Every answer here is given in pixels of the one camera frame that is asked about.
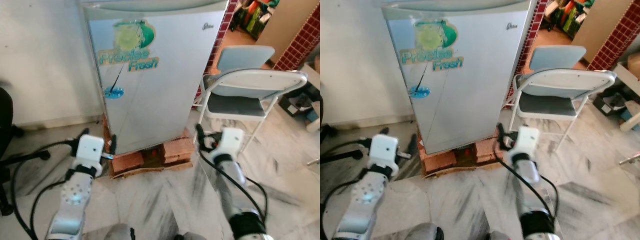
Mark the silver mini fridge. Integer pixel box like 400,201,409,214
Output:
80,0,230,156
381,0,538,155

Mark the black office chair base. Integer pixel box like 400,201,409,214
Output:
320,125,366,166
0,87,51,217

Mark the flat wooden board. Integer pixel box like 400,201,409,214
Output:
421,160,501,178
107,159,195,181

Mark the black box device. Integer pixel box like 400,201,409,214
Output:
279,82,321,118
592,82,640,118

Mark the colourful clutter pile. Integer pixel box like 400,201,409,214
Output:
545,0,596,41
232,0,281,41

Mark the brown cardboard box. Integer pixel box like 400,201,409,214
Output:
627,52,640,78

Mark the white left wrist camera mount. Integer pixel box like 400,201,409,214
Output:
74,134,107,173
370,134,400,176

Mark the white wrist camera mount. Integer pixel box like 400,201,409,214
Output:
370,134,400,176
212,127,246,160
512,126,542,158
74,134,107,173

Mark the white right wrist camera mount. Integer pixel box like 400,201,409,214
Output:
512,126,542,158
212,127,246,160

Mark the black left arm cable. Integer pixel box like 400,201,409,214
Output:
320,140,373,240
10,140,76,240

